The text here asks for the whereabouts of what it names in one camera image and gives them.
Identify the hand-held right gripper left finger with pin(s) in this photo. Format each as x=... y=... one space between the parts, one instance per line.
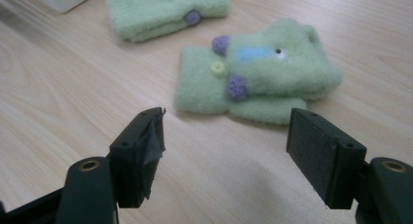
x=130 y=162

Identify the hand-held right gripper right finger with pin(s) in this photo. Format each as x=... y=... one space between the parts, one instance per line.
x=321 y=156

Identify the green fleece mitten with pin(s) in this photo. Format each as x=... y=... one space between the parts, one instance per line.
x=269 y=74
x=152 y=13

